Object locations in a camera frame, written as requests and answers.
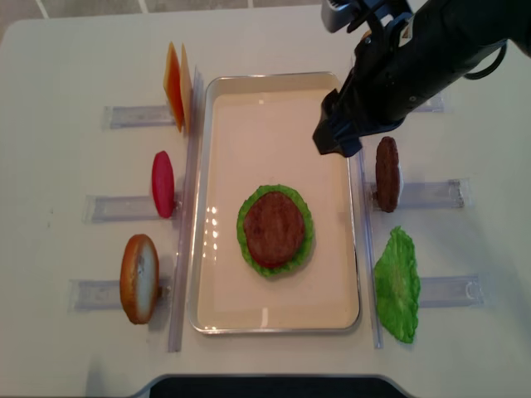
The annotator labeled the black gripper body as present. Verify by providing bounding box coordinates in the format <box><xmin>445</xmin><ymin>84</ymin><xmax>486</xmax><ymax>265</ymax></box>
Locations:
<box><xmin>331</xmin><ymin>16</ymin><xmax>448</xmax><ymax>137</ymax></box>

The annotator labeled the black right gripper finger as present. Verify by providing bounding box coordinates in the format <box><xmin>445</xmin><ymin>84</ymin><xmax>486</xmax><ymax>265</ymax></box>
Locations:
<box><xmin>334</xmin><ymin>124</ymin><xmax>363</xmax><ymax>158</ymax></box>

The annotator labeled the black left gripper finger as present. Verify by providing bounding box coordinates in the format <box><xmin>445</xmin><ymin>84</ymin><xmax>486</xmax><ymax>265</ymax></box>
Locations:
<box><xmin>312</xmin><ymin>89</ymin><xmax>343</xmax><ymax>155</ymax></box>

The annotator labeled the brown meat patty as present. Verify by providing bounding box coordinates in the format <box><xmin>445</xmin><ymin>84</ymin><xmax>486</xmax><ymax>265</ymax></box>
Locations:
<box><xmin>375</xmin><ymin>136</ymin><xmax>402</xmax><ymax>213</ymax></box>
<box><xmin>243</xmin><ymin>191</ymin><xmax>305</xmax><ymax>262</ymax></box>

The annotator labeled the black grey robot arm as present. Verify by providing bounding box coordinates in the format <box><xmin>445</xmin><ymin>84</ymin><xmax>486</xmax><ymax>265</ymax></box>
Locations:
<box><xmin>313</xmin><ymin>1</ymin><xmax>530</xmax><ymax>158</ymax></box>

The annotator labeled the green lettuce leaf on tray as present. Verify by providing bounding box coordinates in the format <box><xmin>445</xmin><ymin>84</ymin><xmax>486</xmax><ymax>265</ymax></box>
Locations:
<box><xmin>236</xmin><ymin>184</ymin><xmax>314</xmax><ymax>278</ymax></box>

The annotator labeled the red tomato slice on tray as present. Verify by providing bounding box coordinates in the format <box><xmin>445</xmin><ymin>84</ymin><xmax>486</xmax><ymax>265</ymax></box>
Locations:
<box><xmin>253</xmin><ymin>257</ymin><xmax>290</xmax><ymax>269</ymax></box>

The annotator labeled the pale yellow cheese slice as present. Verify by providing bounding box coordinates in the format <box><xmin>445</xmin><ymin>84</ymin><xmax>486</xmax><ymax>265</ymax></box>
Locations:
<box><xmin>180</xmin><ymin>44</ymin><xmax>192</xmax><ymax>134</ymax></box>

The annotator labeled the upright green lettuce leaf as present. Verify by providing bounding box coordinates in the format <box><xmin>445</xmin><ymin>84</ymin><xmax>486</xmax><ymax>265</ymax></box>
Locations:
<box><xmin>374</xmin><ymin>226</ymin><xmax>421</xmax><ymax>344</ymax></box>

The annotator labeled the orange cheese slice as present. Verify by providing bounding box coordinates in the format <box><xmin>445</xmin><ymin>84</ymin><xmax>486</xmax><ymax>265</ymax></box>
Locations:
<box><xmin>163</xmin><ymin>42</ymin><xmax>184</xmax><ymax>132</ymax></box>

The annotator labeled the upright red tomato slice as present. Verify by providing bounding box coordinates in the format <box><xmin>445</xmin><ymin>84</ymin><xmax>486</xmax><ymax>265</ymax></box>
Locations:
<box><xmin>151</xmin><ymin>151</ymin><xmax>175</xmax><ymax>218</ymax></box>

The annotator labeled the bread slice lower left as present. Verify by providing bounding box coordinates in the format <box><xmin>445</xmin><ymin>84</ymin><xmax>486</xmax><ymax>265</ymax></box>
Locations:
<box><xmin>119</xmin><ymin>234</ymin><xmax>159</xmax><ymax>324</ymax></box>

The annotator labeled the clear holder upper right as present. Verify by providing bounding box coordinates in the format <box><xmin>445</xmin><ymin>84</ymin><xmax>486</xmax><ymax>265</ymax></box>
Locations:
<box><xmin>414</xmin><ymin>92</ymin><xmax>445</xmax><ymax>113</ymax></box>

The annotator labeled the clear holder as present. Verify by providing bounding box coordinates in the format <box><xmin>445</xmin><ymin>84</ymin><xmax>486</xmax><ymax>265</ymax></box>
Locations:
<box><xmin>82</xmin><ymin>195</ymin><xmax>162</xmax><ymax>224</ymax></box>
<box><xmin>419</xmin><ymin>273</ymin><xmax>497</xmax><ymax>308</ymax></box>
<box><xmin>68</xmin><ymin>276</ymin><xmax>172</xmax><ymax>312</ymax></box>
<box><xmin>102</xmin><ymin>105</ymin><xmax>175</xmax><ymax>129</ymax></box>
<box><xmin>397</xmin><ymin>179</ymin><xmax>473</xmax><ymax>210</ymax></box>
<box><xmin>414</xmin><ymin>92</ymin><xmax>445</xmax><ymax>113</ymax></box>

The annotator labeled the silver metal tray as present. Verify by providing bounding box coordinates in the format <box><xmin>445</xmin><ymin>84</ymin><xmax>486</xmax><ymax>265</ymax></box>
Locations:
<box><xmin>187</xmin><ymin>72</ymin><xmax>360</xmax><ymax>334</ymax></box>

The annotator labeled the clear holder middle right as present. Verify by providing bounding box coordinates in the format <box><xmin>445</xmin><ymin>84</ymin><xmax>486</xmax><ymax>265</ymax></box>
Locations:
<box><xmin>397</xmin><ymin>179</ymin><xmax>473</xmax><ymax>210</ymax></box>

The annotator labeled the clear holder lower right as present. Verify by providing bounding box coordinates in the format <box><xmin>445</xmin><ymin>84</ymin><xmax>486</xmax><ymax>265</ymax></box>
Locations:
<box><xmin>419</xmin><ymin>273</ymin><xmax>497</xmax><ymax>308</ymax></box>

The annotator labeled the clear holder upper left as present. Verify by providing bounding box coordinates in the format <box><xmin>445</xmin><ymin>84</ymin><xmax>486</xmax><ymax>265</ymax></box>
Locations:
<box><xmin>102</xmin><ymin>105</ymin><xmax>175</xmax><ymax>129</ymax></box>

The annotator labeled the clear holder middle left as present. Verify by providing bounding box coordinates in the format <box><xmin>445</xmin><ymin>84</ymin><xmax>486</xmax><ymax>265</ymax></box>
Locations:
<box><xmin>82</xmin><ymin>195</ymin><xmax>162</xmax><ymax>224</ymax></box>

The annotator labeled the clear holder lower left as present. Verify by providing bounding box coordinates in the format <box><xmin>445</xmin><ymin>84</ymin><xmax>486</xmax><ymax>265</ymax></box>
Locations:
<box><xmin>68</xmin><ymin>276</ymin><xmax>172</xmax><ymax>312</ymax></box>

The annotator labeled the dark base at bottom edge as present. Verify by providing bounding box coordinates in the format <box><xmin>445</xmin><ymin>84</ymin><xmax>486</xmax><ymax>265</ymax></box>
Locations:
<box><xmin>149</xmin><ymin>376</ymin><xmax>406</xmax><ymax>398</ymax></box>

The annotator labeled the clear right long rail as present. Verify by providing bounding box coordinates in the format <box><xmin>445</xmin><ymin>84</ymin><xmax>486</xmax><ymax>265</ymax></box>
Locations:
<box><xmin>356</xmin><ymin>149</ymin><xmax>383</xmax><ymax>349</ymax></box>

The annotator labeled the clear long rail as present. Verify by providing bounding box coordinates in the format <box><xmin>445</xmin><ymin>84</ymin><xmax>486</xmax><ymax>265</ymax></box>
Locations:
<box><xmin>356</xmin><ymin>149</ymin><xmax>383</xmax><ymax>349</ymax></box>
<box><xmin>168</xmin><ymin>66</ymin><xmax>204</xmax><ymax>352</ymax></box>

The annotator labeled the black cable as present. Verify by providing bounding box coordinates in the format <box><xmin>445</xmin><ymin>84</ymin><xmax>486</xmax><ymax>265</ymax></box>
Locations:
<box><xmin>463</xmin><ymin>40</ymin><xmax>509</xmax><ymax>82</ymax></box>

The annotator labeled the clear left long rail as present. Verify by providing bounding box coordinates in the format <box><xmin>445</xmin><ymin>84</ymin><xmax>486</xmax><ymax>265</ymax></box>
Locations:
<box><xmin>168</xmin><ymin>66</ymin><xmax>204</xmax><ymax>352</ymax></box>

